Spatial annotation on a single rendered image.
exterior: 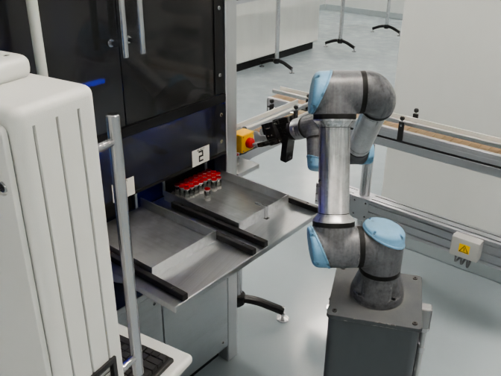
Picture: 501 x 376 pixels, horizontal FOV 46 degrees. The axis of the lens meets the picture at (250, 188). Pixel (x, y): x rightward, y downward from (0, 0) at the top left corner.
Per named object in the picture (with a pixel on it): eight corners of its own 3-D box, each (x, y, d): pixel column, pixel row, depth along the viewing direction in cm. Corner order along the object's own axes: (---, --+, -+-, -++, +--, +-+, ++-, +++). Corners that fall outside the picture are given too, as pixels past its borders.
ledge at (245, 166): (211, 168, 232) (211, 164, 232) (232, 158, 241) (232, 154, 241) (238, 178, 225) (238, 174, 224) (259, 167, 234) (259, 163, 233)
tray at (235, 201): (164, 200, 204) (163, 190, 203) (215, 175, 222) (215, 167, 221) (238, 232, 185) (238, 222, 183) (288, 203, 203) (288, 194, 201)
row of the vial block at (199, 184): (183, 199, 204) (182, 187, 202) (218, 182, 216) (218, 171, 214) (187, 201, 203) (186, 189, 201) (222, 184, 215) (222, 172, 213)
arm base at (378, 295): (403, 283, 177) (408, 255, 172) (402, 314, 164) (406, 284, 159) (353, 275, 180) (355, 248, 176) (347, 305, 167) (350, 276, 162)
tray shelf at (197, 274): (64, 248, 179) (63, 243, 178) (218, 174, 228) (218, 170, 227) (175, 312, 152) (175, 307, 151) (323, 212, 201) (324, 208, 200)
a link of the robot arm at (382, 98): (406, 61, 158) (368, 142, 203) (365, 61, 157) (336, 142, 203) (411, 99, 153) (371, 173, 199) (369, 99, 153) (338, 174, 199)
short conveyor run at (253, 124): (219, 177, 230) (218, 139, 223) (190, 165, 239) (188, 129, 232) (316, 129, 278) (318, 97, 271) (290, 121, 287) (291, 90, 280)
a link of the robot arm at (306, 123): (323, 132, 191) (323, 107, 192) (297, 138, 199) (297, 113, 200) (338, 136, 197) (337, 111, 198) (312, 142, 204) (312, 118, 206)
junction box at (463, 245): (448, 253, 254) (452, 235, 250) (452, 248, 257) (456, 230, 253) (476, 263, 247) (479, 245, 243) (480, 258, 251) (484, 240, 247)
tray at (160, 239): (77, 236, 182) (75, 227, 180) (142, 206, 200) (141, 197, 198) (152, 278, 162) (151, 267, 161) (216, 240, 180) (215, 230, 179)
